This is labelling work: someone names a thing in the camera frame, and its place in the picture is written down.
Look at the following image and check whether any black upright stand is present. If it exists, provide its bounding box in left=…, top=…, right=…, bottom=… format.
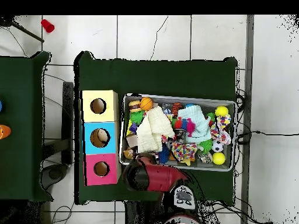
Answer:
left=61, top=81, right=74, bottom=164

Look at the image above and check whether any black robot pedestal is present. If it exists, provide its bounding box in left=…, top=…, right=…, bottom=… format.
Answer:
left=124, top=201, right=169, bottom=224

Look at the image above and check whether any dark green tablecloth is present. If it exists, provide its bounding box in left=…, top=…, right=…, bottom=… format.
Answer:
left=74, top=51, right=238, bottom=205

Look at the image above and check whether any black tripod leg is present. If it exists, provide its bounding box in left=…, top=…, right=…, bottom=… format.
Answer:
left=0, top=16, right=45, bottom=43

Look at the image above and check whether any clear plastic packet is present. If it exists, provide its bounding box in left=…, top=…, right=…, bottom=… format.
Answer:
left=162, top=103, right=173, bottom=116

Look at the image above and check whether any shallow clear mesh bin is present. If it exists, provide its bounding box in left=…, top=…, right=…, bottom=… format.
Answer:
left=119, top=93, right=238, bottom=172

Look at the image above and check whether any cream muslin cloth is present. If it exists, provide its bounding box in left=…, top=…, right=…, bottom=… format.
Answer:
left=135, top=106, right=175, bottom=153

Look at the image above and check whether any colourful dotted cloth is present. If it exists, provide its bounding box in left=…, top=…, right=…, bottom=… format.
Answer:
left=171, top=141, right=199, bottom=166

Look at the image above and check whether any yellow ball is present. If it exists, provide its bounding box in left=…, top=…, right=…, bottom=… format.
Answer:
left=214, top=106, right=229, bottom=117
left=212, top=152, right=227, bottom=166

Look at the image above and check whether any mint muslin cloth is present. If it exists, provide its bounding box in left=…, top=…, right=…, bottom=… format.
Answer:
left=177, top=104, right=213, bottom=144

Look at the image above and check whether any toy burger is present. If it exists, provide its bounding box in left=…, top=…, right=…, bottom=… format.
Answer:
left=128, top=100, right=142, bottom=113

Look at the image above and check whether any orange toy basketball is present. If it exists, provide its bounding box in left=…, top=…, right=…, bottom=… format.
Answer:
left=140, top=97, right=154, bottom=111

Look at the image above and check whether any orange toy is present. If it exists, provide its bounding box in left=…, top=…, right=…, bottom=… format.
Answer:
left=0, top=124, right=12, bottom=140

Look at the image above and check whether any grey rounded base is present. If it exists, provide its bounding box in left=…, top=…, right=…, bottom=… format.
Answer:
left=41, top=163, right=69, bottom=190

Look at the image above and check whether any wooden box with three holes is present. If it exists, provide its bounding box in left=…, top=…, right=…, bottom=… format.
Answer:
left=80, top=89, right=122, bottom=187

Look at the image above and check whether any red plastic cup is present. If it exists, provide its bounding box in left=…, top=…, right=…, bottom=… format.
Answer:
left=40, top=19, right=55, bottom=33

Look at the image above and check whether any small soccer ball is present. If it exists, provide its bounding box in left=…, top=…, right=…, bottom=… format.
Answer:
left=211, top=140, right=224, bottom=153

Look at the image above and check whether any side table with green cloth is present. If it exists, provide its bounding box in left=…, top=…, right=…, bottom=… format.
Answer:
left=0, top=51, right=53, bottom=202

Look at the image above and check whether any multicolour spiky caterpillar toy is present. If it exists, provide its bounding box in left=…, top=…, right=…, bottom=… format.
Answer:
left=173, top=117, right=196, bottom=137

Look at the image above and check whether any white colourful patterned cloth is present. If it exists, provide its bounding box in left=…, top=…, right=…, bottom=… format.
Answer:
left=210, top=114, right=232, bottom=145

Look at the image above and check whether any black cable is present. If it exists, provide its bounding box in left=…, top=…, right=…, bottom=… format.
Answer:
left=236, top=129, right=299, bottom=144

